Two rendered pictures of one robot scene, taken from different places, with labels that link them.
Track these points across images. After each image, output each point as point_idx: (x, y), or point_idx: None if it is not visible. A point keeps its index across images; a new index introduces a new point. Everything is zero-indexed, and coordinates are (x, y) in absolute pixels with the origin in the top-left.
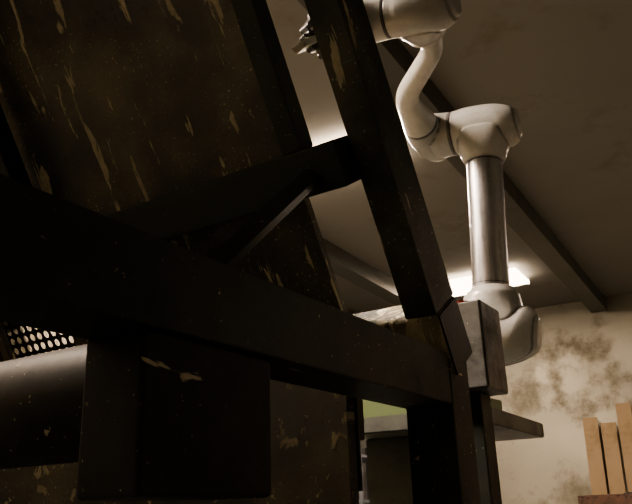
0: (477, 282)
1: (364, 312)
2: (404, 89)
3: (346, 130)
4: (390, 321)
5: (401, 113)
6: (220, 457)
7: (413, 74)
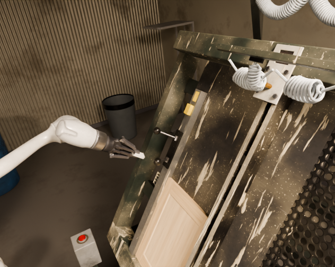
0: None
1: (124, 240)
2: (17, 165)
3: (150, 178)
4: (132, 230)
5: None
6: None
7: (29, 155)
